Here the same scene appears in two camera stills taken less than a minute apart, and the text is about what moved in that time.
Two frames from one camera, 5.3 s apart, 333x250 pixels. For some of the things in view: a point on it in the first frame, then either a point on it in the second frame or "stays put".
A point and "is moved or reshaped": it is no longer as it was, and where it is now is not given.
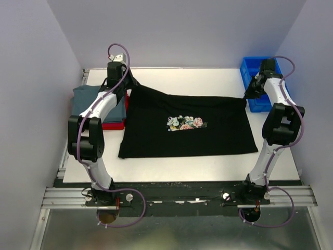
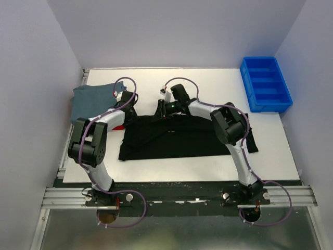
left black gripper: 132,83 to 134,116
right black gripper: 250,94 to 161,112
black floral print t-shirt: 157,124 is moved or reshaped
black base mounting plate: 176,199 stays put
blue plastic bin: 250,67 stays put
